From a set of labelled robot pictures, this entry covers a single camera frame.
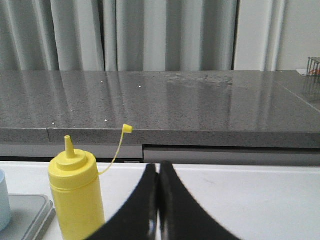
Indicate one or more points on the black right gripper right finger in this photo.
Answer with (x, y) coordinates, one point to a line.
(181, 216)

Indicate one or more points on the grey pleated curtain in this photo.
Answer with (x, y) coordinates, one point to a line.
(140, 35)

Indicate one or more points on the wire rack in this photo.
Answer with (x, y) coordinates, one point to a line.
(312, 75)

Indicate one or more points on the grey stone counter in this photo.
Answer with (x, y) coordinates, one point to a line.
(202, 117)

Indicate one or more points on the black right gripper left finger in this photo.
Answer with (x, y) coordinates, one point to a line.
(137, 218)

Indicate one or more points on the light blue plastic cup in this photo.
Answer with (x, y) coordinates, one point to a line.
(5, 208)

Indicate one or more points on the silver electronic kitchen scale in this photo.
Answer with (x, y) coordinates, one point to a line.
(31, 216)

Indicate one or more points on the yellow squeeze bottle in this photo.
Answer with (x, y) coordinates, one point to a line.
(75, 186)

